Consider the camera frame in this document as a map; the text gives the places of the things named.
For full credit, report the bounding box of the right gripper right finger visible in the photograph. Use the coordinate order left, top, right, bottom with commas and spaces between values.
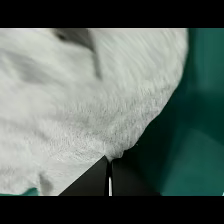
111, 159, 161, 197

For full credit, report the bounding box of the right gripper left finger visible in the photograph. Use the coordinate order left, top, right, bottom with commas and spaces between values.
59, 155, 110, 197

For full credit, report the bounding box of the light grey garment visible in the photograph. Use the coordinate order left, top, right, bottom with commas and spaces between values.
0, 28, 190, 197

